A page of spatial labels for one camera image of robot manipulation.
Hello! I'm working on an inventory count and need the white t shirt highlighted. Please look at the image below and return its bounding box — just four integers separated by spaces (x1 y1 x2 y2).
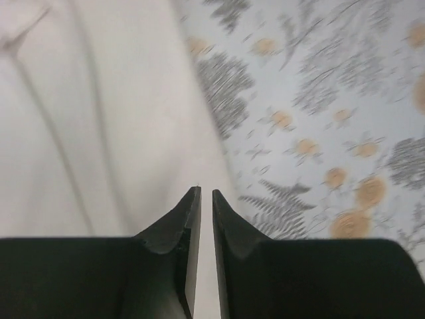
1 1 236 318

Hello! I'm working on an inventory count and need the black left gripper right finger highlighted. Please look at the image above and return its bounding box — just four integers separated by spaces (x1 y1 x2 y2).
212 190 424 319

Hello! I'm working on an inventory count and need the floral patterned table mat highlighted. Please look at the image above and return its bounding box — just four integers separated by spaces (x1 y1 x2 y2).
175 0 424 268

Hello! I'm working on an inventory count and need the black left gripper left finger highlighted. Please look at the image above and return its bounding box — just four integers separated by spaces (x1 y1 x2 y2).
1 187 201 318

